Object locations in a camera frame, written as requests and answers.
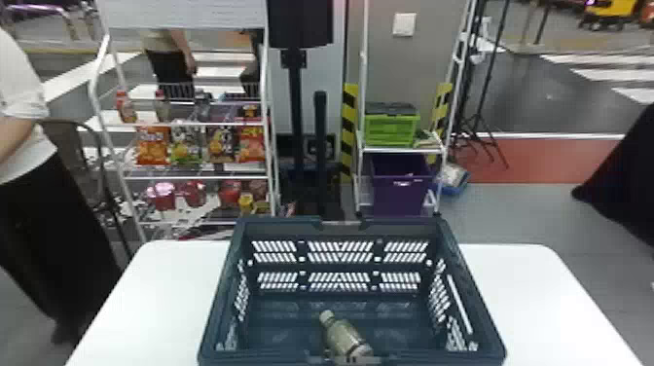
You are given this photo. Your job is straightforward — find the white shelf trolley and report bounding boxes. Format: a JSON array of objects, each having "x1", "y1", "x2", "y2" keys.
[{"x1": 353, "y1": 0, "x2": 480, "y2": 217}]

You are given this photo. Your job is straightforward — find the red snack packet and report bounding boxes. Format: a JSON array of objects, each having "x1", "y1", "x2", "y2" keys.
[{"x1": 236, "y1": 125, "x2": 268, "y2": 165}]

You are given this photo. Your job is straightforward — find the yellow black striped post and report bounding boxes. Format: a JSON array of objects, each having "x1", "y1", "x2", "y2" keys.
[
  {"x1": 430, "y1": 81, "x2": 454, "y2": 137},
  {"x1": 340, "y1": 82, "x2": 360, "y2": 178}
]

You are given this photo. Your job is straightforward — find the person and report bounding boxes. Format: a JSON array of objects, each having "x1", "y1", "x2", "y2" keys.
[
  {"x1": 137, "y1": 28, "x2": 199, "y2": 99},
  {"x1": 0, "y1": 27, "x2": 122, "y2": 347}
]

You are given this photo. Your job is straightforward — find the green crate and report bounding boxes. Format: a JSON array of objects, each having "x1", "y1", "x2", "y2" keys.
[{"x1": 363, "y1": 101, "x2": 421, "y2": 149}]

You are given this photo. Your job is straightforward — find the small blue basket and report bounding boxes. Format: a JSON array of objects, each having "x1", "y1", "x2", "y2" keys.
[{"x1": 438, "y1": 163, "x2": 472, "y2": 197}]

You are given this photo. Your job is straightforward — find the grey bottle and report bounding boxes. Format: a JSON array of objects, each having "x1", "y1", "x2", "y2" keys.
[{"x1": 318, "y1": 309, "x2": 375, "y2": 359}]

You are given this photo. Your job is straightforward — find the green snack packet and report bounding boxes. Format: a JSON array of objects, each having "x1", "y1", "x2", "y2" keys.
[{"x1": 170, "y1": 127, "x2": 203, "y2": 166}]

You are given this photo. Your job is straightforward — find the red bottle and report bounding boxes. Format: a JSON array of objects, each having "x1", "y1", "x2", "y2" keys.
[{"x1": 114, "y1": 90, "x2": 138, "y2": 125}]

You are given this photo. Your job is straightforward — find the black tripod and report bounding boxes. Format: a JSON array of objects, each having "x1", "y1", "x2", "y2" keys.
[{"x1": 452, "y1": 0, "x2": 513, "y2": 170}]

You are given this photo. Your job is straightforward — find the red noodle cup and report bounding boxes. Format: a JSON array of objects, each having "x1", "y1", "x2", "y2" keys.
[
  {"x1": 217, "y1": 179, "x2": 243, "y2": 208},
  {"x1": 180, "y1": 180, "x2": 207, "y2": 208}
]

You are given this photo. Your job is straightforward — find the orange snack packet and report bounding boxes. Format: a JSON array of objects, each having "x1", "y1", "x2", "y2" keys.
[{"x1": 135, "y1": 126, "x2": 171, "y2": 166}]

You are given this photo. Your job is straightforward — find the white wire rack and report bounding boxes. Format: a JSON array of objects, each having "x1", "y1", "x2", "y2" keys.
[{"x1": 87, "y1": 29, "x2": 280, "y2": 242}]

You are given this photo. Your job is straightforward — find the black snack packet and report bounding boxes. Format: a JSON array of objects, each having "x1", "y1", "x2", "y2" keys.
[{"x1": 205, "y1": 126, "x2": 236, "y2": 165}]

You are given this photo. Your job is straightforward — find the pink noodle cup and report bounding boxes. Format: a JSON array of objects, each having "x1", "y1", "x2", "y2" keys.
[{"x1": 147, "y1": 182, "x2": 178, "y2": 212}]

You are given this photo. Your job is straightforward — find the purple crate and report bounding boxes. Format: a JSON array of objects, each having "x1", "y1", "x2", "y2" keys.
[{"x1": 368, "y1": 152, "x2": 436, "y2": 217}]

